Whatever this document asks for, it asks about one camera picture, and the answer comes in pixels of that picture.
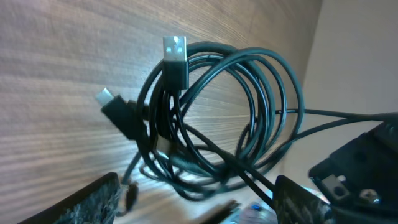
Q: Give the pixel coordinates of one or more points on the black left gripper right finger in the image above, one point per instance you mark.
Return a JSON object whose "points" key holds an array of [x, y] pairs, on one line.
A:
{"points": [[294, 204]]}

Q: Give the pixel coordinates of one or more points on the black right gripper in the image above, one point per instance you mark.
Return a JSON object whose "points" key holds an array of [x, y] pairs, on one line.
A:
{"points": [[360, 178]]}

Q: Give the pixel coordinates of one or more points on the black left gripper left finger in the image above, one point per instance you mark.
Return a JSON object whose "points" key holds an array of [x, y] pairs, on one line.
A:
{"points": [[95, 203]]}

